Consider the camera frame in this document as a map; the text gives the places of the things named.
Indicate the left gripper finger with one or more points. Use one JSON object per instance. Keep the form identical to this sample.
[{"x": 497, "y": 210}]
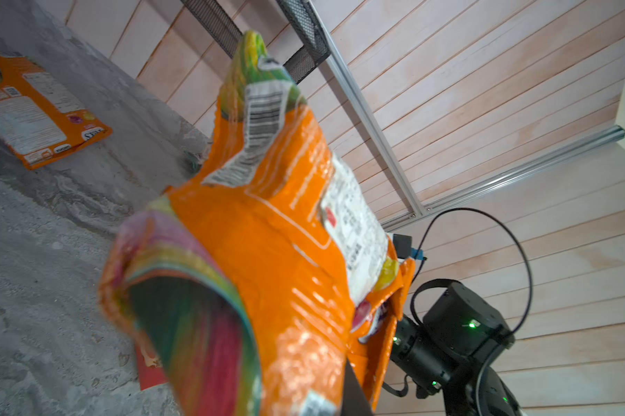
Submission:
[{"x": 354, "y": 402}]

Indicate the orange candy bag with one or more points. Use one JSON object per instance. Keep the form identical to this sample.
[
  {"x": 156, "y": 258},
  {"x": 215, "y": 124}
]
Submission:
[
  {"x": 264, "y": 281},
  {"x": 41, "y": 121}
]

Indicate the red paper bag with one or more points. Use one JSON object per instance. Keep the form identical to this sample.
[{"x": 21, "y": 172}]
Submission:
[{"x": 149, "y": 368}]

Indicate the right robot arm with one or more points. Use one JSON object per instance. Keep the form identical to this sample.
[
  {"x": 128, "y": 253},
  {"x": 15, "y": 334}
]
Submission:
[{"x": 450, "y": 351}]

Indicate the orange candy bag back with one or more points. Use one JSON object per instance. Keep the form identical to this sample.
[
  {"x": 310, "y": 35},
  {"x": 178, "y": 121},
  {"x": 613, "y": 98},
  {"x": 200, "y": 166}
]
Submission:
[{"x": 41, "y": 121}]

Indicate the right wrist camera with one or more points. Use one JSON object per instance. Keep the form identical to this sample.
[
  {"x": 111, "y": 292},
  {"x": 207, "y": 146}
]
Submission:
[{"x": 404, "y": 247}]

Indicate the aluminium frame rail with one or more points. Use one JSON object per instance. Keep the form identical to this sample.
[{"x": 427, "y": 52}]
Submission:
[{"x": 464, "y": 90}]

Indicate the black mesh wall basket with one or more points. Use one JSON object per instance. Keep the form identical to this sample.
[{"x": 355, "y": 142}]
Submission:
[{"x": 291, "y": 29}]

